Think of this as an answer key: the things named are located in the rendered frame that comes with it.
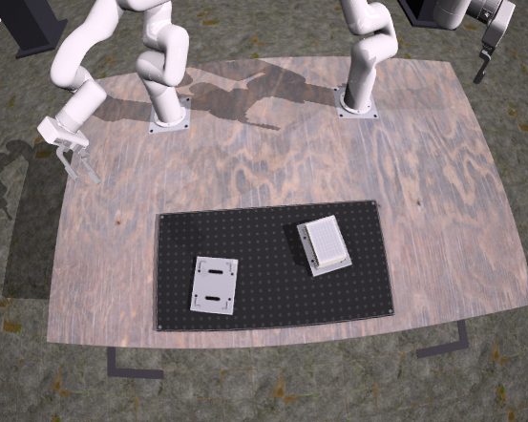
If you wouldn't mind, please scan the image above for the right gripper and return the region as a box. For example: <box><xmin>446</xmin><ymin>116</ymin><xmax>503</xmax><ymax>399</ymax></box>
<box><xmin>37</xmin><ymin>116</ymin><xmax>102</xmax><ymax>185</ymax></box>

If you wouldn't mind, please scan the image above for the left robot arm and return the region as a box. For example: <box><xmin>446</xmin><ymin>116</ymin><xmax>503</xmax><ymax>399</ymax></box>
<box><xmin>339</xmin><ymin>0</ymin><xmax>499</xmax><ymax>115</ymax></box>

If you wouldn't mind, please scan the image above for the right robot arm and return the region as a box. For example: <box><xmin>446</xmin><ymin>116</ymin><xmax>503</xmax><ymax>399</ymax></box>
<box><xmin>50</xmin><ymin>0</ymin><xmax>189</xmax><ymax>133</ymax></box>

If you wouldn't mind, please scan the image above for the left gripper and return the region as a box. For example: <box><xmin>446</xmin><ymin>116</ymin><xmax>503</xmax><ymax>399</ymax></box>
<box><xmin>473</xmin><ymin>0</ymin><xmax>516</xmax><ymax>85</ymax></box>

